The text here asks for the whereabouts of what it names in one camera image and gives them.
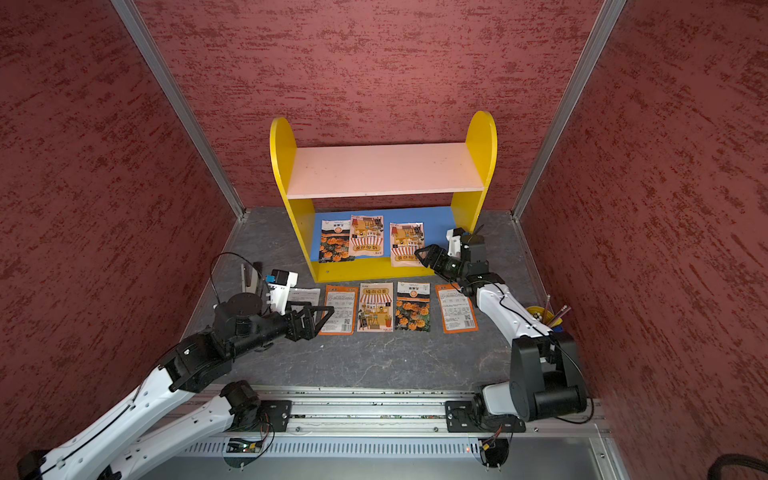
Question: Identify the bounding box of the yellow shelf unit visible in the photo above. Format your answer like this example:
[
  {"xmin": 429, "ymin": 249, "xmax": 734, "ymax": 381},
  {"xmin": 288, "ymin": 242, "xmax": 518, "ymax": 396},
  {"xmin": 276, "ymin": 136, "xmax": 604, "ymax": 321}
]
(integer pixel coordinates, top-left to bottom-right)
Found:
[{"xmin": 269, "ymin": 111, "xmax": 498, "ymax": 283}]

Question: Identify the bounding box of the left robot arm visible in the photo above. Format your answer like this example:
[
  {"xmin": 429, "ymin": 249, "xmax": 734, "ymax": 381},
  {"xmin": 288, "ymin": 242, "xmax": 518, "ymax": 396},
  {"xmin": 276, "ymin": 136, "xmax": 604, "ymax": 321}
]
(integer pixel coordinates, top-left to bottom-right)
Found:
[{"xmin": 17, "ymin": 293, "xmax": 334, "ymax": 479}]

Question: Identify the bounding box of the left aluminium corner post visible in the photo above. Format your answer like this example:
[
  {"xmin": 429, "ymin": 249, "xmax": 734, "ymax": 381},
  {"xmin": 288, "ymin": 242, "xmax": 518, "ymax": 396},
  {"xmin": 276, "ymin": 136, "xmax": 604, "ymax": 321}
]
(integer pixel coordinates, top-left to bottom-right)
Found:
[{"xmin": 110, "ymin": 0, "xmax": 247, "ymax": 222}]

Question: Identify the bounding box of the aluminium corner post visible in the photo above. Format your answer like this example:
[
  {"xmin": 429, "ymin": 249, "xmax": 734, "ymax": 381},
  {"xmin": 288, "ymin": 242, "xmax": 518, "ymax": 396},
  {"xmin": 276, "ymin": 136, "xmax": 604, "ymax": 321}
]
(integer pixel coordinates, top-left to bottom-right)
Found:
[
  {"xmin": 512, "ymin": 0, "xmax": 626, "ymax": 224},
  {"xmin": 110, "ymin": 0, "xmax": 247, "ymax": 222}
]

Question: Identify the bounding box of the marigold seed bag shelf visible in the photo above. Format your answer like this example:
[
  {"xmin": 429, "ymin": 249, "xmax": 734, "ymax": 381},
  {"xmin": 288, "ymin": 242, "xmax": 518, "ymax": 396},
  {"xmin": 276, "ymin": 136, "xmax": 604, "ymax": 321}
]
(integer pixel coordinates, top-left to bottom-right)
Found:
[
  {"xmin": 318, "ymin": 219, "xmax": 355, "ymax": 263},
  {"xmin": 394, "ymin": 282, "xmax": 431, "ymax": 332}
]

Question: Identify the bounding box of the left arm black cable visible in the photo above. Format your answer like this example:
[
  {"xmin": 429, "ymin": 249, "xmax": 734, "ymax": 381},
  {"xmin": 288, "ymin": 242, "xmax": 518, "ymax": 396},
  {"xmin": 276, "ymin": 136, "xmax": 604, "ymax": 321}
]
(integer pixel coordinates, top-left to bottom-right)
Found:
[{"xmin": 208, "ymin": 251, "xmax": 271, "ymax": 313}]

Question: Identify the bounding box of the marigold seed bag top shelf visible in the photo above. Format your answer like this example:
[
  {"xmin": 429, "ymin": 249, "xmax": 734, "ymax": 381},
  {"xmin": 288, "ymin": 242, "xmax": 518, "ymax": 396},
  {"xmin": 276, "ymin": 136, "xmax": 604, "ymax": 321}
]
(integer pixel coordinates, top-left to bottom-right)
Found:
[{"xmin": 394, "ymin": 282, "xmax": 431, "ymax": 332}]

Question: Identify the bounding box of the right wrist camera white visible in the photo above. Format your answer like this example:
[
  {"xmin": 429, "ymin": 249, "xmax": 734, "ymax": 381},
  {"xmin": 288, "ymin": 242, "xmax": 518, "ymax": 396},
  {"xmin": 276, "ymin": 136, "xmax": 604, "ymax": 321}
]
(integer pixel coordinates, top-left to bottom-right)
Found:
[{"xmin": 446, "ymin": 227, "xmax": 466, "ymax": 259}]

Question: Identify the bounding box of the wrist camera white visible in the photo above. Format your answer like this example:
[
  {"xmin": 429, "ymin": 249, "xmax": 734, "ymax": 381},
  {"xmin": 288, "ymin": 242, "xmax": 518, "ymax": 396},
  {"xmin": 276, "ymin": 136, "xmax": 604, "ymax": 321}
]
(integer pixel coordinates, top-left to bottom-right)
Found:
[
  {"xmin": 265, "ymin": 269, "xmax": 298, "ymax": 315},
  {"xmin": 446, "ymin": 227, "xmax": 466, "ymax": 259}
]

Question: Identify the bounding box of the sunflower shop seed bag top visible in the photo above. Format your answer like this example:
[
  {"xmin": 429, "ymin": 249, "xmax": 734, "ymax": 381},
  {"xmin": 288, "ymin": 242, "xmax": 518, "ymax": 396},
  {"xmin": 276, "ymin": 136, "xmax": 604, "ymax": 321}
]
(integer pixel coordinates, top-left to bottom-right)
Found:
[{"xmin": 357, "ymin": 283, "xmax": 394, "ymax": 333}]

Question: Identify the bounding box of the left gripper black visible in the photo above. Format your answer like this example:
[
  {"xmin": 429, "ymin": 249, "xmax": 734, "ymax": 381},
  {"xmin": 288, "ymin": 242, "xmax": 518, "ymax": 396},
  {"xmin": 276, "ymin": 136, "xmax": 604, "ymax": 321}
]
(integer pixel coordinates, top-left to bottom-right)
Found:
[{"xmin": 231, "ymin": 298, "xmax": 335, "ymax": 358}]

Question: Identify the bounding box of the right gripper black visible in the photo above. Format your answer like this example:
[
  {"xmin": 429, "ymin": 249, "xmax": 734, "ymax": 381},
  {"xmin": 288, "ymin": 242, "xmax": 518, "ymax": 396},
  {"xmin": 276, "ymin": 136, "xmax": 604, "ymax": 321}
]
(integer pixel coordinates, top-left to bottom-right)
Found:
[{"xmin": 415, "ymin": 243, "xmax": 469, "ymax": 281}]

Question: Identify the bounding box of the white seed bag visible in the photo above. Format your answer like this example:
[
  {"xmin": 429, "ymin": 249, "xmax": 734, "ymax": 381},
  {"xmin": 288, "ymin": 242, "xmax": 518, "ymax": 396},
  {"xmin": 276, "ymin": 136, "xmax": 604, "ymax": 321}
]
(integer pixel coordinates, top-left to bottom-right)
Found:
[{"xmin": 288, "ymin": 288, "xmax": 321, "ymax": 306}]

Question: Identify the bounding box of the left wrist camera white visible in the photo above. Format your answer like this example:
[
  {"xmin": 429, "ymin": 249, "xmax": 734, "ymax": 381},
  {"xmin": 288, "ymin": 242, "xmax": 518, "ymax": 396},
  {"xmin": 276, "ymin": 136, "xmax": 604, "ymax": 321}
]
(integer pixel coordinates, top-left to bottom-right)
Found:
[{"xmin": 265, "ymin": 269, "xmax": 298, "ymax": 315}]

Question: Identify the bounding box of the orange bordered seed bag top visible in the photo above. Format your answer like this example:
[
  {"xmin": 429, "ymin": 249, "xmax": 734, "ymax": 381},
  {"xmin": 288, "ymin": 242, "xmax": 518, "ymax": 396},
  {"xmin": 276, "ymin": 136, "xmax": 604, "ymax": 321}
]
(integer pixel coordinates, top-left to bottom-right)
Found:
[{"xmin": 320, "ymin": 285, "xmax": 358, "ymax": 335}]

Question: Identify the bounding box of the stapler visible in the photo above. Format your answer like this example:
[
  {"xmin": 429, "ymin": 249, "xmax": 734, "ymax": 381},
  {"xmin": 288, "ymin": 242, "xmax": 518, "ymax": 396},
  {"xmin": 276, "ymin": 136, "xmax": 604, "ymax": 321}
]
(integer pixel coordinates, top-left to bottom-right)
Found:
[{"xmin": 240, "ymin": 262, "xmax": 262, "ymax": 295}]

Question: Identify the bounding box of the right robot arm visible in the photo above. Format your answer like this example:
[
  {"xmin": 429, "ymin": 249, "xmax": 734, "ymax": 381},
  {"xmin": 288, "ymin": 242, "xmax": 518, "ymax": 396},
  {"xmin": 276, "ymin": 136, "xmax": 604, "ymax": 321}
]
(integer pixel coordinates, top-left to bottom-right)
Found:
[{"xmin": 416, "ymin": 245, "xmax": 593, "ymax": 422}]

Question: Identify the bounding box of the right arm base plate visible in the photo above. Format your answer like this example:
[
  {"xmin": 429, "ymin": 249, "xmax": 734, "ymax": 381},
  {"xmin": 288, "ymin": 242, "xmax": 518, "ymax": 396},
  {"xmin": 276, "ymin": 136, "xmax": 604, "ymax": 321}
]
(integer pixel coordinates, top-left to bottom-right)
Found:
[{"xmin": 444, "ymin": 400, "xmax": 526, "ymax": 435}]

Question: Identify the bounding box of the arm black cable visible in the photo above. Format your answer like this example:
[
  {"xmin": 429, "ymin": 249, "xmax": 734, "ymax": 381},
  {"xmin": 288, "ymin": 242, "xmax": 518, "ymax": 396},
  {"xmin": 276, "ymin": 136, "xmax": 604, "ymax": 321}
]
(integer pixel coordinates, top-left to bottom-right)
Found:
[
  {"xmin": 467, "ymin": 224, "xmax": 596, "ymax": 426},
  {"xmin": 208, "ymin": 251, "xmax": 271, "ymax": 313}
]

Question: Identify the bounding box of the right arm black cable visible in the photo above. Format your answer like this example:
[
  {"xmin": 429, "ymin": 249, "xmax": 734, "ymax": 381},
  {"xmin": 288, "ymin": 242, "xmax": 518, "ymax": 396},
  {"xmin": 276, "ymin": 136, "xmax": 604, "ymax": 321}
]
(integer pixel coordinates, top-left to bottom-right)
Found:
[{"xmin": 467, "ymin": 224, "xmax": 596, "ymax": 426}]

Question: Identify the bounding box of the right aluminium corner post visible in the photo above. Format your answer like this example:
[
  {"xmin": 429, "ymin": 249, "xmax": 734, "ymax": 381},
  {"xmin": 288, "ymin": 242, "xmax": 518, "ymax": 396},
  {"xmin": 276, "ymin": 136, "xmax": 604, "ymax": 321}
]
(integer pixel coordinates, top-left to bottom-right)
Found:
[{"xmin": 512, "ymin": 0, "xmax": 626, "ymax": 224}]

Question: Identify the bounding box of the yellow pen cup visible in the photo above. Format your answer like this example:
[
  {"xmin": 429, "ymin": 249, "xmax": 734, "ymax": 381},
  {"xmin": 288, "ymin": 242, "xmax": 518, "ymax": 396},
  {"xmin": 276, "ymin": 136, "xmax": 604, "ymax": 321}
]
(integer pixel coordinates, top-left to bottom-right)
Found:
[{"xmin": 526, "ymin": 294, "xmax": 572, "ymax": 330}]

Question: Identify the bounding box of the orange seed bag shelf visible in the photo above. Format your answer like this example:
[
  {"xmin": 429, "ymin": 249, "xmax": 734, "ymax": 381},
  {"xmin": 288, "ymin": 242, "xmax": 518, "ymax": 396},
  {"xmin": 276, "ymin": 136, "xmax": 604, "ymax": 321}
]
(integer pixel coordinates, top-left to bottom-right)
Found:
[{"xmin": 436, "ymin": 284, "xmax": 478, "ymax": 334}]

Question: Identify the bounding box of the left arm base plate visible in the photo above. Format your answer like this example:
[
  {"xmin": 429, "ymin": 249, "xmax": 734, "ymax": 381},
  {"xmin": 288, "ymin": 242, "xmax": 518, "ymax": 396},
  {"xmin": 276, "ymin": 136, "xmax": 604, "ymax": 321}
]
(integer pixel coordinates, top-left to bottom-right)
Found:
[{"xmin": 206, "ymin": 399, "xmax": 293, "ymax": 433}]

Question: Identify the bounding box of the marigold seed bag lower shelf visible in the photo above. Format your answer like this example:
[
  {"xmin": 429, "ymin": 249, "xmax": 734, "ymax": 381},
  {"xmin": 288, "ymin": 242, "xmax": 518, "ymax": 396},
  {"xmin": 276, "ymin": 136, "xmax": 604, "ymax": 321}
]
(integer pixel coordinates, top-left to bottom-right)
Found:
[{"xmin": 318, "ymin": 219, "xmax": 355, "ymax": 263}]

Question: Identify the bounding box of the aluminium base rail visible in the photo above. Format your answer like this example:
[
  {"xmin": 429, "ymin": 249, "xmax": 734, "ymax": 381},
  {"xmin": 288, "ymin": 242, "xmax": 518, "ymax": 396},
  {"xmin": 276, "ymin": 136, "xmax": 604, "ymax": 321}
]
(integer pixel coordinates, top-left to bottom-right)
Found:
[{"xmin": 130, "ymin": 388, "xmax": 628, "ymax": 479}]

